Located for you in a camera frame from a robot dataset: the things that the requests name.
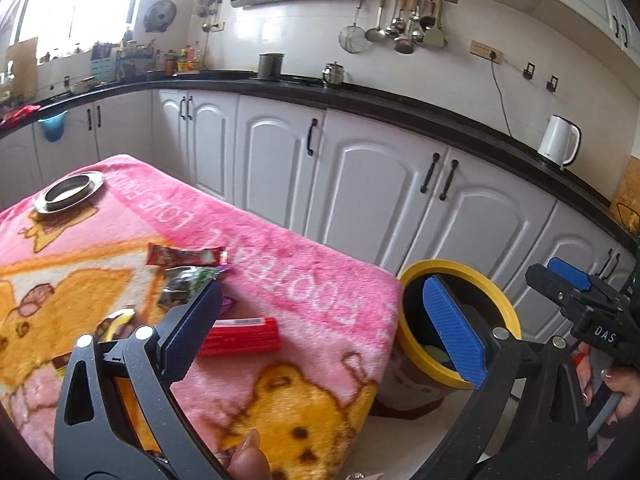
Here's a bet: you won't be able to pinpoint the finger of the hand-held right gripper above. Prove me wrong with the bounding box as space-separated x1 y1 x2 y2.
547 257 627 302
524 263 587 322

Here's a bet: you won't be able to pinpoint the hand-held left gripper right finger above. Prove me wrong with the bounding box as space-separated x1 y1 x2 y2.
414 274 589 480

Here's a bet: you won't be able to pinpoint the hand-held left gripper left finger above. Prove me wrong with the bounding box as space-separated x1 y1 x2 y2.
52 279 232 480

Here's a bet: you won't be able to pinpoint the yellow rimmed trash bin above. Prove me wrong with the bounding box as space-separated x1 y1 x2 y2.
397 258 522 414

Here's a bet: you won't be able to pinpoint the silver green foil wrapper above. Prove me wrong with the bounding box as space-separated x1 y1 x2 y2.
158 265 234 307

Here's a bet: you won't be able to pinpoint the red snack packet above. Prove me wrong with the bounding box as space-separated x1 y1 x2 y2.
197 316 280 358

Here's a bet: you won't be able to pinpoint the long red stick wrapper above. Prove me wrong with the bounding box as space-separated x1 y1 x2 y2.
145 243 230 267

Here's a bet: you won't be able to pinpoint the gold and dark wrapper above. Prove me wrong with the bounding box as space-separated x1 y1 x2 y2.
93 306 140 344

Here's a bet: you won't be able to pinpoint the person's right hand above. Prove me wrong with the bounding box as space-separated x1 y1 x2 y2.
575 352 640 422

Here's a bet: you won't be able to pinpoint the person's left hand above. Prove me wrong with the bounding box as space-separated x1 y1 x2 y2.
220 428 274 480

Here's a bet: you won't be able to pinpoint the chipboard panel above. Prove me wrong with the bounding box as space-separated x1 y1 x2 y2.
609 157 640 235

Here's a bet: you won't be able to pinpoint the red stool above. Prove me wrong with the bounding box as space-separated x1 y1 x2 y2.
370 385 452 422

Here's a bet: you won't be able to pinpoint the pink printed blanket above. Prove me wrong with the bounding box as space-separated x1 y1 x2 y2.
0 154 404 472

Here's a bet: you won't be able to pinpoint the white electric kettle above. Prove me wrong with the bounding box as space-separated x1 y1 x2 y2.
537 114 583 168

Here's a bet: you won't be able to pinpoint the white lower cabinets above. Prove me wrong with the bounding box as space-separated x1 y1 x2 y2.
0 87 640 342

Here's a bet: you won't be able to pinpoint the round metal plate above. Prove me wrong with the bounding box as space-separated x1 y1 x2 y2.
33 171 106 215

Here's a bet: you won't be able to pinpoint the black kitchen countertop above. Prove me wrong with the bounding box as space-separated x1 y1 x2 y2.
0 69 640 257

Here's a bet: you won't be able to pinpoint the blue hanging basket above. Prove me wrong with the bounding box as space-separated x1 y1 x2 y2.
38 112 68 142

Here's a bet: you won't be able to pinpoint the row of condiment bottles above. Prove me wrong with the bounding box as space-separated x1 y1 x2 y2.
154 42 204 76

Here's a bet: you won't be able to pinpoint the black cylindrical pot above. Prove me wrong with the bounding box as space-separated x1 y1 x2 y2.
257 52 285 81

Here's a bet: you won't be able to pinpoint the red cloth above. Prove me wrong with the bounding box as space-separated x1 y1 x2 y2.
0 104 41 126

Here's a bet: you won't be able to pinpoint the metal teapot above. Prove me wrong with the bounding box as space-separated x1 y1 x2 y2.
322 60 347 87

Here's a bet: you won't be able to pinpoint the row of hanging kitchen utensils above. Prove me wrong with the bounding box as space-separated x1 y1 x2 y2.
364 0 459 56

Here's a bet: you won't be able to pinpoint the wooden cutting board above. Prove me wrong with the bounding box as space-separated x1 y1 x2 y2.
4 37 39 104

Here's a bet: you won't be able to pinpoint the kitchen window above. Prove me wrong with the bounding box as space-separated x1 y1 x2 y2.
0 0 149 61

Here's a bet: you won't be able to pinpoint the black power cable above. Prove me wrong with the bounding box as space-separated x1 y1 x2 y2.
489 59 516 139

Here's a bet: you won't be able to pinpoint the wall power socket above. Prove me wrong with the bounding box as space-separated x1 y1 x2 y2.
469 39 503 64

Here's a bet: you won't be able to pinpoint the hanging wire strainer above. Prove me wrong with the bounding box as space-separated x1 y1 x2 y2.
338 0 374 55

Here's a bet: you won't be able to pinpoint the round wall fan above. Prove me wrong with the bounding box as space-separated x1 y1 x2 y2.
143 0 178 34

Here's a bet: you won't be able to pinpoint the small wall utensil rack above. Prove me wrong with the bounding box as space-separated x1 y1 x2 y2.
197 0 225 34

